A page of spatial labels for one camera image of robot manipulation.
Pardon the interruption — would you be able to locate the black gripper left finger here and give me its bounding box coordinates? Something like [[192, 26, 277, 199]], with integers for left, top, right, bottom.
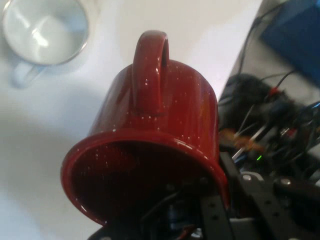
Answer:
[[87, 174, 235, 240]]

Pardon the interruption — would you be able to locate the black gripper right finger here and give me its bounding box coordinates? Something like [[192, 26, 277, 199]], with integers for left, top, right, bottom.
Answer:
[[218, 149, 320, 240]]

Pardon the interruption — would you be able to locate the red speckled enamel mug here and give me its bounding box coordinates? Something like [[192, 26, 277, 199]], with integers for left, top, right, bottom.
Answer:
[[59, 29, 231, 227]]

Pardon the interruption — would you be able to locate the dark blue box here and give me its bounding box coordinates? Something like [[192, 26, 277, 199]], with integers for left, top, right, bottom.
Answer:
[[259, 0, 320, 85]]

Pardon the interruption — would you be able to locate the black device with cables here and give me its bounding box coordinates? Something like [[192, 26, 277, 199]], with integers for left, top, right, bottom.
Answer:
[[217, 73, 320, 181]]

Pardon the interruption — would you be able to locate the thin black cable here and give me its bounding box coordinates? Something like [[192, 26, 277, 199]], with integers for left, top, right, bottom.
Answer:
[[236, 0, 292, 76]]

